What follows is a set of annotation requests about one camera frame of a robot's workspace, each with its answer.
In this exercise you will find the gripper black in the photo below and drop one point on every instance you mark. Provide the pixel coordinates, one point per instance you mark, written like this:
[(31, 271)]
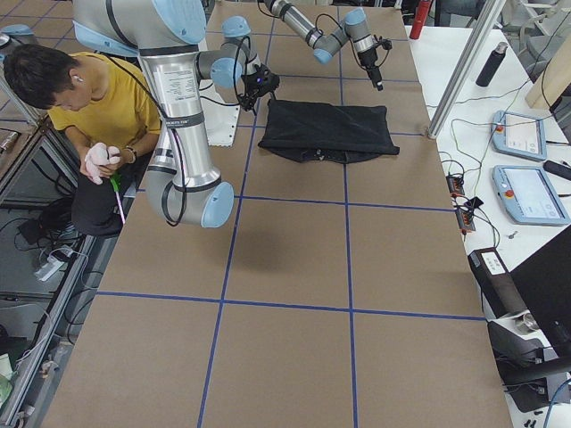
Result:
[(252, 89), (369, 60)]

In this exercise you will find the black graphic t-shirt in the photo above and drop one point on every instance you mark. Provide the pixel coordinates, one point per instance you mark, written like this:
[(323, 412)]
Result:
[(305, 131)]

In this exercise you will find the red fire extinguisher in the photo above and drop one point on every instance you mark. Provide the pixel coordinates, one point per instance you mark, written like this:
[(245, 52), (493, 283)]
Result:
[(421, 14)]

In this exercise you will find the black water bottle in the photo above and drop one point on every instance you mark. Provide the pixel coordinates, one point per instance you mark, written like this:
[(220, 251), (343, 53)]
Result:
[(492, 64)]

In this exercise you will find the far teach pendant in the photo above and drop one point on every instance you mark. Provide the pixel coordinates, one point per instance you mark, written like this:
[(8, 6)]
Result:
[(519, 135)]

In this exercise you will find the teach pendant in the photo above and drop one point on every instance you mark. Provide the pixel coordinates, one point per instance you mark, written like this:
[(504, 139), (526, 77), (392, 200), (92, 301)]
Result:
[(519, 135), (528, 196)]

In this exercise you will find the person in yellow shirt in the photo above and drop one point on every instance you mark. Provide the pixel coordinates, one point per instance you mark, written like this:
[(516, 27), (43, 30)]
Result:
[(91, 98)]

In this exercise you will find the orange black power strip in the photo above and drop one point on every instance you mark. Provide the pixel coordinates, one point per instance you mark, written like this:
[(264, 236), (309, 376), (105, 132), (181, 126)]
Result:
[(461, 204)]

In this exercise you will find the pink plush toy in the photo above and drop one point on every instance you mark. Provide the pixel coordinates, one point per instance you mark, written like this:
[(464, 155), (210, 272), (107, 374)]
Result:
[(100, 155)]

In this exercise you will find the near teach pendant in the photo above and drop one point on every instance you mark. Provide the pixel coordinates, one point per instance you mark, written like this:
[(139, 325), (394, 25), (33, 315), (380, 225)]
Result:
[(528, 196)]

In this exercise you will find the black box with label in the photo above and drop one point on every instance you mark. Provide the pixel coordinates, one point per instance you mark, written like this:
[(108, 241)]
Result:
[(496, 283)]

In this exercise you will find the black monitor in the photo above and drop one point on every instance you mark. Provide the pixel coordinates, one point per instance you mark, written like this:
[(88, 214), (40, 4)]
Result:
[(543, 282)]

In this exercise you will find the white power strip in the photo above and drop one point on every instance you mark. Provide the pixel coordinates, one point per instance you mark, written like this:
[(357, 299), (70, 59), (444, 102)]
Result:
[(45, 272)]

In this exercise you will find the aluminium frame post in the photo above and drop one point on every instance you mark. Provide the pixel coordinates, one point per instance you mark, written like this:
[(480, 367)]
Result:
[(473, 46)]

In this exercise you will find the black remote handle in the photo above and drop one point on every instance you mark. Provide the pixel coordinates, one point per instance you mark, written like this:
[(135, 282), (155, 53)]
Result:
[(557, 169)]

